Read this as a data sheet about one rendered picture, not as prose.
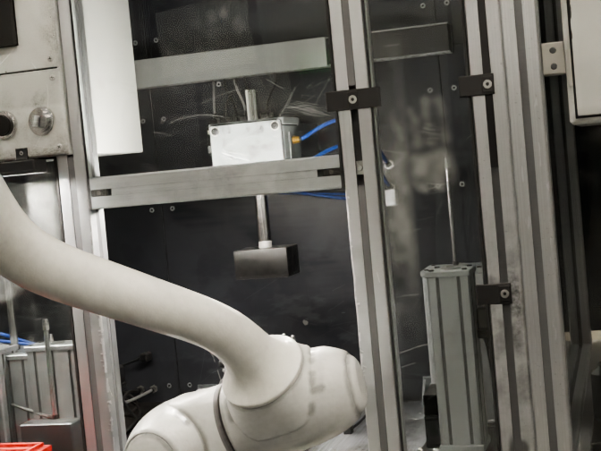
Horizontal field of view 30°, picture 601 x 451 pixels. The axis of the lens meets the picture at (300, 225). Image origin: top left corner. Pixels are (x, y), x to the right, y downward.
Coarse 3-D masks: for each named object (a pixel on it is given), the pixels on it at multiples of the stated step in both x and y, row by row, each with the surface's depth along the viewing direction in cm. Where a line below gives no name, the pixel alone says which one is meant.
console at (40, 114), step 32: (0, 0) 157; (32, 0) 157; (0, 32) 157; (32, 32) 157; (0, 64) 159; (32, 64) 158; (0, 96) 159; (32, 96) 158; (64, 96) 158; (0, 128) 159; (32, 128) 157; (64, 128) 157; (0, 160) 160
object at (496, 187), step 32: (480, 0) 141; (480, 32) 141; (480, 64) 142; (480, 96) 142; (480, 128) 142; (480, 160) 142; (320, 192) 191; (480, 192) 143; (512, 192) 142; (512, 224) 142; (512, 256) 142; (512, 288) 143; (512, 320) 143; (512, 352) 144; (512, 384) 144; (128, 416) 189; (512, 416) 145; (512, 448) 144
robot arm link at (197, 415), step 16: (176, 400) 133; (192, 400) 132; (208, 400) 132; (144, 416) 133; (160, 416) 130; (176, 416) 130; (192, 416) 131; (208, 416) 130; (144, 432) 128; (160, 432) 127; (176, 432) 128; (192, 432) 129; (208, 432) 130; (224, 432) 129; (128, 448) 129; (144, 448) 128; (160, 448) 127; (176, 448) 127; (192, 448) 128; (208, 448) 130; (224, 448) 130
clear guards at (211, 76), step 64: (128, 0) 154; (192, 0) 151; (256, 0) 149; (320, 0) 147; (384, 0) 144; (448, 0) 142; (128, 64) 155; (192, 64) 152; (256, 64) 150; (320, 64) 147; (384, 64) 145; (448, 64) 143; (128, 128) 155; (192, 128) 153; (256, 128) 150; (320, 128) 148; (384, 128) 146; (448, 128) 143; (128, 192) 156; (192, 192) 154; (256, 192) 151; (384, 192) 146; (448, 192) 144; (448, 256) 144; (0, 320) 163; (64, 320) 160; (448, 320) 145; (0, 384) 164; (64, 384) 161; (448, 384) 146; (64, 448) 162; (448, 448) 146
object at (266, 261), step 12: (264, 204) 172; (264, 216) 172; (264, 228) 172; (264, 240) 172; (240, 252) 171; (252, 252) 171; (264, 252) 170; (276, 252) 170; (288, 252) 170; (240, 264) 171; (252, 264) 171; (264, 264) 170; (276, 264) 170; (288, 264) 170; (240, 276) 172; (252, 276) 171; (264, 276) 171; (276, 276) 170; (288, 276) 170
